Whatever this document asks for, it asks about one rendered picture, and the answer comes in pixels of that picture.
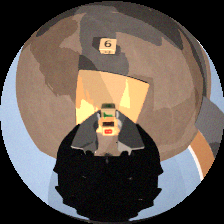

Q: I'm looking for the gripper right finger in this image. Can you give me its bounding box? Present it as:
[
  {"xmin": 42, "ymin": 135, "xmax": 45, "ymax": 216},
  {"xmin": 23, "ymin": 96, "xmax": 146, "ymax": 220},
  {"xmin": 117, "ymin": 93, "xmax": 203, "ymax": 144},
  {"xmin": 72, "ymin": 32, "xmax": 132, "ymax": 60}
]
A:
[{"xmin": 115, "ymin": 109, "xmax": 164, "ymax": 176}]

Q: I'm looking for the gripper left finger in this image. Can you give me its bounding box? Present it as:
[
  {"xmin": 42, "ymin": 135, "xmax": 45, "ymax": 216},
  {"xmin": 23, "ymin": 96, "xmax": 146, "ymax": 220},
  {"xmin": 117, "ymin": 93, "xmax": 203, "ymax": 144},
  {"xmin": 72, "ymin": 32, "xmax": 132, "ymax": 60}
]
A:
[{"xmin": 53, "ymin": 109, "xmax": 101, "ymax": 173}]

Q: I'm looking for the orange square mat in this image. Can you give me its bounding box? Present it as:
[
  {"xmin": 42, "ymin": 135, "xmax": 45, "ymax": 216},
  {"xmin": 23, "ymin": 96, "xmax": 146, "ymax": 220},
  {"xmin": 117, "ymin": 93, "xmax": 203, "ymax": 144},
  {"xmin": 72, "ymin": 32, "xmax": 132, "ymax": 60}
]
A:
[{"xmin": 76, "ymin": 70, "xmax": 149, "ymax": 124}]

